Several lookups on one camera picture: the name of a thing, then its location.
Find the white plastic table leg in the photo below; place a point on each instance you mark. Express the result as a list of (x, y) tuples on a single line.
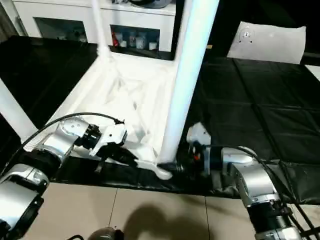
[(100, 25), (180, 30), (12, 112), (192, 65)]

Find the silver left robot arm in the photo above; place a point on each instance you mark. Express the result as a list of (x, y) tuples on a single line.
[(55, 145)]

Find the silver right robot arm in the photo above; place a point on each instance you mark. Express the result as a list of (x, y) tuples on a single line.
[(250, 175)]

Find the white plastic table top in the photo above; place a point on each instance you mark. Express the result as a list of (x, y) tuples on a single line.
[(125, 95)]

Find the black robot left foot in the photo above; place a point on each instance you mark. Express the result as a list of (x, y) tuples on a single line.
[(106, 234)]

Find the black work mat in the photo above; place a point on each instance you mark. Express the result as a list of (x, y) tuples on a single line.
[(270, 125)]

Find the small yellow label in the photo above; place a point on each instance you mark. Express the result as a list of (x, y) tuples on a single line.
[(209, 47)]

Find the white flat panel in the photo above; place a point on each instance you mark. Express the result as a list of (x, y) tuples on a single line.
[(267, 44)]

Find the white cabinet with glass doors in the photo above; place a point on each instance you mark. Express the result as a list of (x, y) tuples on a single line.
[(60, 20)]

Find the white flat sheet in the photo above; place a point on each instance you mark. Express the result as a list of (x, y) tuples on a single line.
[(314, 71)]

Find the grey curtain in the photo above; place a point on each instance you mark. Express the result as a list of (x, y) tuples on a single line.
[(6, 17)]

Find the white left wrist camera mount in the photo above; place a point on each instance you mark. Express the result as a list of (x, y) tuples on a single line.
[(114, 135)]

